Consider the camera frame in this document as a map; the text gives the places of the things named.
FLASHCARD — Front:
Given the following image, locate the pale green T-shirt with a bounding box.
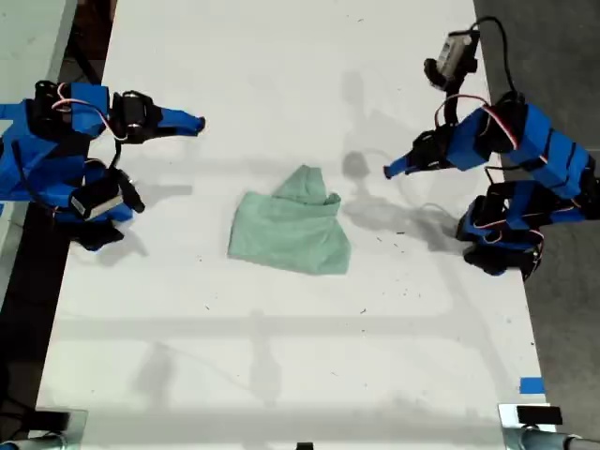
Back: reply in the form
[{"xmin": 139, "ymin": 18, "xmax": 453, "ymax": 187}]
[{"xmin": 227, "ymin": 164, "xmax": 353, "ymax": 277}]

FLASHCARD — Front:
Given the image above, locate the white side table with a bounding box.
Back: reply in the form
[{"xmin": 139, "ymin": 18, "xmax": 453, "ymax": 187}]
[{"xmin": 0, "ymin": 0, "xmax": 79, "ymax": 292}]

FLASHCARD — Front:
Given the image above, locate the blue tape strip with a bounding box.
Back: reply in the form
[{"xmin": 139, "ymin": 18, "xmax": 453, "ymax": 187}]
[{"xmin": 518, "ymin": 376, "xmax": 547, "ymax": 396}]

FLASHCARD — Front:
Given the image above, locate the small black box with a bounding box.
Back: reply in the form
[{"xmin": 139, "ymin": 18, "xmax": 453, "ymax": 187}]
[
  {"xmin": 516, "ymin": 406, "xmax": 563, "ymax": 426},
  {"xmin": 33, "ymin": 409, "xmax": 72, "ymax": 430}
]

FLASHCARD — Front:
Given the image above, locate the black camera stalk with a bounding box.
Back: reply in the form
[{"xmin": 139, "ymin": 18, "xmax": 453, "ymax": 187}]
[{"xmin": 440, "ymin": 77, "xmax": 465, "ymax": 128}]

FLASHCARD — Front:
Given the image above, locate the black camera cable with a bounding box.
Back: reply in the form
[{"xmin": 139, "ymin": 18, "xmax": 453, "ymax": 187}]
[
  {"xmin": 471, "ymin": 15, "xmax": 519, "ymax": 100},
  {"xmin": 108, "ymin": 138, "xmax": 124, "ymax": 173}
]

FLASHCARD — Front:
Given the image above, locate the black camera box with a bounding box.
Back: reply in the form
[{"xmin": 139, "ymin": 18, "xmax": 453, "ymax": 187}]
[
  {"xmin": 423, "ymin": 31, "xmax": 480, "ymax": 91},
  {"xmin": 69, "ymin": 170, "xmax": 147, "ymax": 222}
]

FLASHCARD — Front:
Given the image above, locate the metal corner bracket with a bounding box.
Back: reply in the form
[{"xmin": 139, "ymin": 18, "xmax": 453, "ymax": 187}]
[
  {"xmin": 26, "ymin": 408, "xmax": 89, "ymax": 450},
  {"xmin": 497, "ymin": 403, "xmax": 560, "ymax": 450}
]

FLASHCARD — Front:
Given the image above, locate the metal frame tube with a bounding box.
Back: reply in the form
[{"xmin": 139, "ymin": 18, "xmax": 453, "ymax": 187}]
[{"xmin": 518, "ymin": 427, "xmax": 600, "ymax": 450}]

